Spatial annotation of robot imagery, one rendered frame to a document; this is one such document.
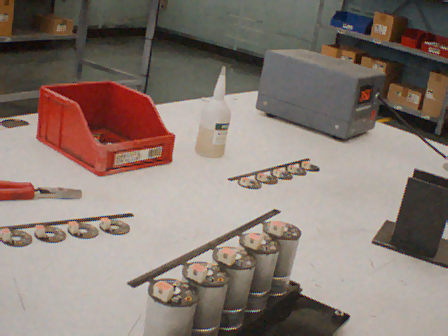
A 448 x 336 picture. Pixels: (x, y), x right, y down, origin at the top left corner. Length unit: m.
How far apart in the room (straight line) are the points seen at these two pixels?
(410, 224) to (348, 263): 0.08
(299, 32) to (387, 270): 5.15
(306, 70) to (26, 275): 0.56
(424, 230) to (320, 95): 0.36
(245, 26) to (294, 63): 5.06
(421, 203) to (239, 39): 5.46
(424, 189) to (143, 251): 0.25
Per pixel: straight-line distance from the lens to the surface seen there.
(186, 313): 0.30
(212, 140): 0.69
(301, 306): 0.42
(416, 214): 0.56
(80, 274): 0.43
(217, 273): 0.33
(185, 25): 6.37
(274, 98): 0.90
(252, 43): 5.89
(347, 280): 0.49
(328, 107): 0.86
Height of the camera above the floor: 0.97
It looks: 19 degrees down
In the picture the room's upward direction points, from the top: 10 degrees clockwise
